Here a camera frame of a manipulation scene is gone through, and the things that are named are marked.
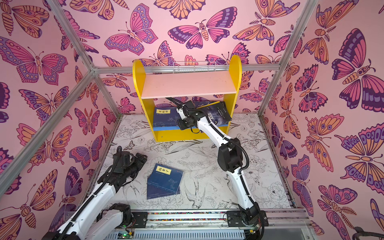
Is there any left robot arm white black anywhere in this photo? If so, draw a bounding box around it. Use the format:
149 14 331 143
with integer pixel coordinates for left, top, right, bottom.
43 147 148 240

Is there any navy book yellow label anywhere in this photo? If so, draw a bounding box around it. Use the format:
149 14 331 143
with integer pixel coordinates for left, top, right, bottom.
153 107 181 131

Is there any aluminium front rail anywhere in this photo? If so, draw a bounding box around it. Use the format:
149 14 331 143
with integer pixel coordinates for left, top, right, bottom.
62 208 310 231

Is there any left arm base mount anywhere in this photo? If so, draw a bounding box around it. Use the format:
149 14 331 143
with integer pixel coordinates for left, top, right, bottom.
115 212 149 229

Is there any small green circuit board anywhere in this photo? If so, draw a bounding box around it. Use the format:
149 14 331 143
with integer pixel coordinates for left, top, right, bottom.
117 231 134 240

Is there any yellow pink blue bookshelf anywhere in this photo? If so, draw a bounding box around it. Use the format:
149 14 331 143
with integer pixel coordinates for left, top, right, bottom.
133 55 242 127

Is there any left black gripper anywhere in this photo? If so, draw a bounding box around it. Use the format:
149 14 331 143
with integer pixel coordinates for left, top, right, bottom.
122 152 147 180

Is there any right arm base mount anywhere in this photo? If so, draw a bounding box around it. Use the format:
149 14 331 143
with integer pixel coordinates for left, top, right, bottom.
226 211 269 228

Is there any black wolf eye book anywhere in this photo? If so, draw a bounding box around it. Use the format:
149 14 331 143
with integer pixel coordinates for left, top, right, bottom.
195 101 232 127

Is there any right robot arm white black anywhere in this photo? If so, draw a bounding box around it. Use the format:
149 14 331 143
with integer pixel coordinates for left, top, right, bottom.
167 98 267 230

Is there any white slotted cable duct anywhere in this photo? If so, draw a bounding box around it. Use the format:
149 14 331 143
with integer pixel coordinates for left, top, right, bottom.
105 230 246 240

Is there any navy book underneath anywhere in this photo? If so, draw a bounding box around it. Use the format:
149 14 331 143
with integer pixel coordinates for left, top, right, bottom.
147 164 184 194

